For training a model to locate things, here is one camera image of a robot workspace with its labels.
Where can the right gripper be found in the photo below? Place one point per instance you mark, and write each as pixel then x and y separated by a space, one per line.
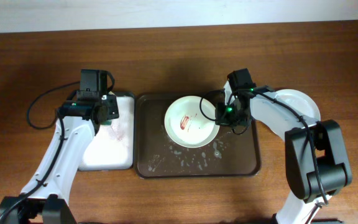
pixel 221 119

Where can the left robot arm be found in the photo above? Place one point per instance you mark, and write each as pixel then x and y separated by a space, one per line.
pixel 76 123

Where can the cream plate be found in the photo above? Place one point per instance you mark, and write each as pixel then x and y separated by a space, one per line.
pixel 189 122

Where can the dark brown tray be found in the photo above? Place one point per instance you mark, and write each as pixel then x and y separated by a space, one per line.
pixel 157 156

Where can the white soapy tray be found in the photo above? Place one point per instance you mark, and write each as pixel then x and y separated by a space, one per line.
pixel 113 146

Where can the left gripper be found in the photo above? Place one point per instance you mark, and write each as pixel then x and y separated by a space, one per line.
pixel 112 102

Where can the pale green plate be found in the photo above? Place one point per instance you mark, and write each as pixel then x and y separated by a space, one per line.
pixel 297 102

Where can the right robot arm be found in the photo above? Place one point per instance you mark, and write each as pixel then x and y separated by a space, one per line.
pixel 316 161

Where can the green yellow sponge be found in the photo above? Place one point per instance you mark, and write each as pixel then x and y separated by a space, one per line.
pixel 107 123

